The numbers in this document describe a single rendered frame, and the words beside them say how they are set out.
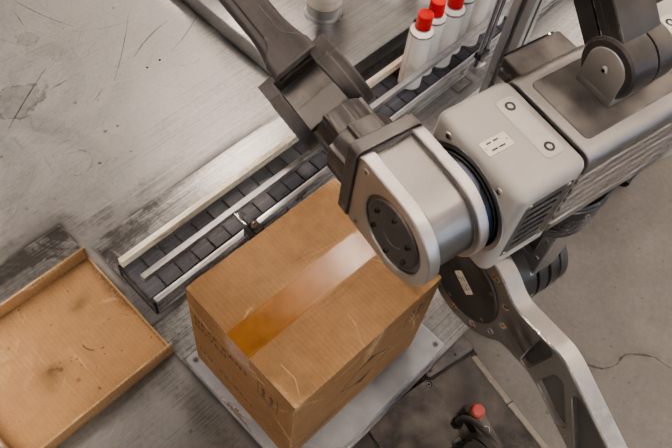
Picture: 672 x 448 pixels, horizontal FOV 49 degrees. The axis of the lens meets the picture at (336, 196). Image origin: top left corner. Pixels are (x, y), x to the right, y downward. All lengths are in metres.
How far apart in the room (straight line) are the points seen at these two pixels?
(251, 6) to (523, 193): 0.39
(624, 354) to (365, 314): 1.53
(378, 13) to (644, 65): 1.08
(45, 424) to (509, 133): 0.92
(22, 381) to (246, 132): 0.66
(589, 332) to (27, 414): 1.71
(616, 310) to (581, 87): 1.77
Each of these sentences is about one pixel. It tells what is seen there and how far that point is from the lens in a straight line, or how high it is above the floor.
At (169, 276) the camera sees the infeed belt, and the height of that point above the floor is 0.88.
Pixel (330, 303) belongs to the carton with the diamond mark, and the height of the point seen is 1.12.
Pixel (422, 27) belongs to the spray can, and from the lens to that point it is 1.53.
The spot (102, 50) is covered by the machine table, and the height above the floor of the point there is 0.83.
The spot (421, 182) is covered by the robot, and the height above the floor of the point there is 1.50.
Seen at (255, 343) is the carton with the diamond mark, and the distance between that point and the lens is 1.05.
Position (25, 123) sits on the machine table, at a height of 0.83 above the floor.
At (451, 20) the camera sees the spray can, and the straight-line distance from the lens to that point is 1.61.
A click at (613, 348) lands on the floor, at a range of 2.50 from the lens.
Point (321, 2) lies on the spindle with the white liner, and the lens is 1.72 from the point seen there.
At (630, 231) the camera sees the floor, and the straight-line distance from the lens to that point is 2.74.
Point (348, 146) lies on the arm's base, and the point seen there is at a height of 1.51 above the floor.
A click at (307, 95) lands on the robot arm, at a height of 1.46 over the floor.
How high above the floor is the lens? 2.10
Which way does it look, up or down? 57 degrees down
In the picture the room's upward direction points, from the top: 9 degrees clockwise
